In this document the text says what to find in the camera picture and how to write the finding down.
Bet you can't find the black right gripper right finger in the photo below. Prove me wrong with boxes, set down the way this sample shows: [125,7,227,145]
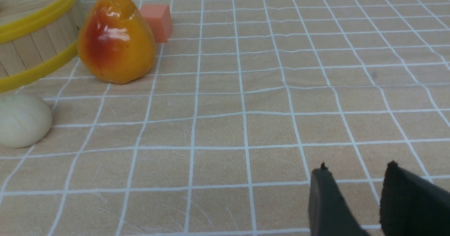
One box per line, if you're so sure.
[379,161,450,236]

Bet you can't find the bamboo steamer tray yellow rims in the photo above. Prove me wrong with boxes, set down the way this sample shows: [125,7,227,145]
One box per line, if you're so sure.
[0,0,86,93]

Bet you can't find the orange toy pear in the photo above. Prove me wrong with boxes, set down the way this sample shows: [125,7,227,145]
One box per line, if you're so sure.
[77,0,156,85]

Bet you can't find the white bun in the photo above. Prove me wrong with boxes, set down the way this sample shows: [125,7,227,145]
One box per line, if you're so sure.
[0,94,53,148]

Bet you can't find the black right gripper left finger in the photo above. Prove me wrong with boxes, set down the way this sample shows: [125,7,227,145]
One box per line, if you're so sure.
[308,162,369,236]

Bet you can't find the salmon orange cube block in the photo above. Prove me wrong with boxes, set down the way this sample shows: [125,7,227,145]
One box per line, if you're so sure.
[140,4,173,43]

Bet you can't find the orange checked tablecloth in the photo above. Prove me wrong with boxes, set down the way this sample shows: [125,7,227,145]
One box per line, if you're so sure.
[1,0,449,236]

